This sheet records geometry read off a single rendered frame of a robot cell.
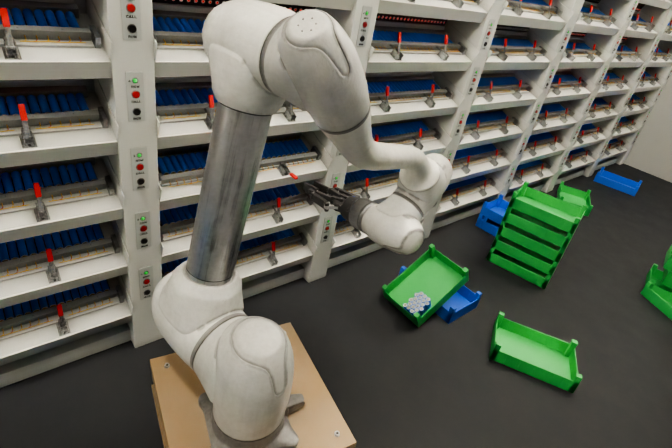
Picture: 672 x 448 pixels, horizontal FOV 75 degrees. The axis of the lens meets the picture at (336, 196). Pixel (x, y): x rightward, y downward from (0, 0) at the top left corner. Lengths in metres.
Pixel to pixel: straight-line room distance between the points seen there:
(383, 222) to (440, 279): 0.87
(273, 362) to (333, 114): 0.47
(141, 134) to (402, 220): 0.69
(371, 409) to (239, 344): 0.75
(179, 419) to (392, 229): 0.64
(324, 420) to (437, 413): 0.56
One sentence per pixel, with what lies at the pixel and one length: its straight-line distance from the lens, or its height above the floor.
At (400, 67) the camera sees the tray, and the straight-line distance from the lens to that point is 1.67.
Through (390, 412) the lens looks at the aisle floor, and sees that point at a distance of 1.55.
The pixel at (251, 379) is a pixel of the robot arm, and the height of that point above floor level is 0.53.
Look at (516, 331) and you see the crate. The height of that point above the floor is 0.02.
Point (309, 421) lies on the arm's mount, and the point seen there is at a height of 0.29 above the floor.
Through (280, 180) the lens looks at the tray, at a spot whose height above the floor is 0.53.
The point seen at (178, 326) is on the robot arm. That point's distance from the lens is 0.99.
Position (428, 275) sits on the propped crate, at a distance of 1.94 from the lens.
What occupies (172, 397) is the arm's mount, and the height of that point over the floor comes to 0.30.
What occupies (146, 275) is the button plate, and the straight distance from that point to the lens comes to 1.45.
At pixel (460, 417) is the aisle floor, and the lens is 1.62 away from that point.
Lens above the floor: 1.22
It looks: 28 degrees down
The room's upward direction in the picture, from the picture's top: 11 degrees clockwise
